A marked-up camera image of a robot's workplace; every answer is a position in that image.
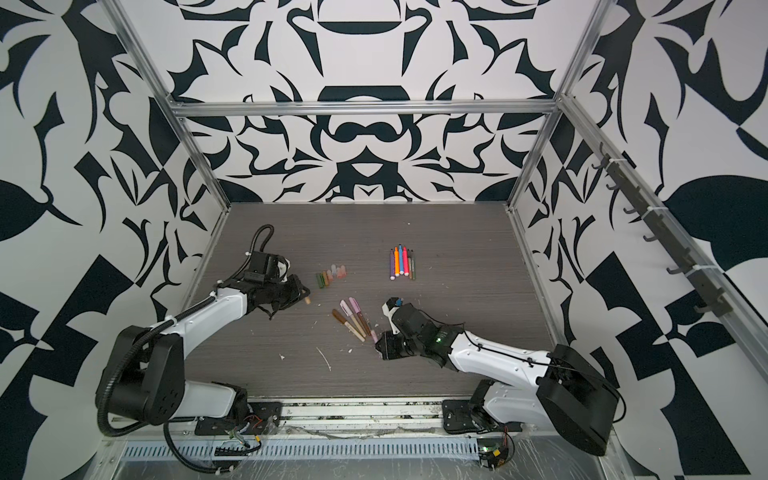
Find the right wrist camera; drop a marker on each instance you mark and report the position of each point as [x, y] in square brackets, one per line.
[389, 308]

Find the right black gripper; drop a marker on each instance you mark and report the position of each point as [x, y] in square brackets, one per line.
[388, 352]

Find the white cable duct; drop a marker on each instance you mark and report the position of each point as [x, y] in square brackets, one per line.
[316, 449]

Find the orange highlighter pen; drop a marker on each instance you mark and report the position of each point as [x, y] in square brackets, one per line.
[395, 268]

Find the pink cap brown pen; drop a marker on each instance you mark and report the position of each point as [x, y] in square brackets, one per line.
[360, 318]

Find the aluminium front rail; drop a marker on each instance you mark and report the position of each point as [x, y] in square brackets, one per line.
[363, 413]

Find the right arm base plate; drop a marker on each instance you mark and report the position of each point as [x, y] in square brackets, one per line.
[465, 417]

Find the light pink cap pen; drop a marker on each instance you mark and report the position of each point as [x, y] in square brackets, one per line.
[354, 320]

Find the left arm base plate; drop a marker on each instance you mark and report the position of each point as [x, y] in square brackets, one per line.
[260, 417]

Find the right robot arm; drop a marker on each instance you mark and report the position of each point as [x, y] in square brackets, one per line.
[558, 388]

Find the pink highlighter pen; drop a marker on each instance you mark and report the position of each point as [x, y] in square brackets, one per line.
[405, 262]

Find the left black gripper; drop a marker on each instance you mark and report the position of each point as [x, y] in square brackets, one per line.
[297, 292]

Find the green circuit board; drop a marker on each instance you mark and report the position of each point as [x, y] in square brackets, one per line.
[494, 453]

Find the gold brown pen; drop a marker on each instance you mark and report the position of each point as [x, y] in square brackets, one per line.
[407, 261]

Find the blue highlighter pen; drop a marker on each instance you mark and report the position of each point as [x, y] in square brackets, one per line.
[400, 259]

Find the green pen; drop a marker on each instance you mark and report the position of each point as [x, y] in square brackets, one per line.
[412, 265]

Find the purple marker pen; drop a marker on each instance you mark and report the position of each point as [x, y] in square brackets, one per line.
[390, 264]

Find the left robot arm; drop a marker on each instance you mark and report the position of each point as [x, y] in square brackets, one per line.
[144, 381]

